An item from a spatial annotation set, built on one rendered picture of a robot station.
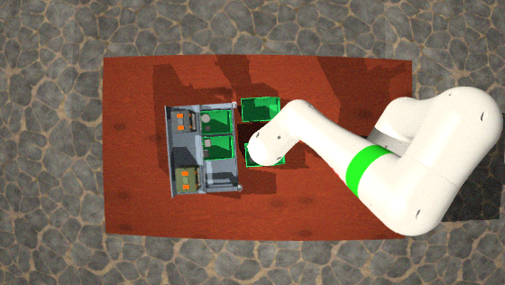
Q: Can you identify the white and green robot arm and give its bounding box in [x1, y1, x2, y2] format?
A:
[247, 87, 503, 235]

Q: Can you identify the green bin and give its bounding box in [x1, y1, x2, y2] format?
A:
[200, 110, 233, 135]
[245, 142, 285, 167]
[202, 135, 234, 161]
[241, 97, 280, 123]

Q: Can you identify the olive green tool case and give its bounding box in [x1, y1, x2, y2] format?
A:
[175, 165, 201, 193]

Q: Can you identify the grey metal shelf rack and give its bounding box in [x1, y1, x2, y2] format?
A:
[165, 102, 243, 198]

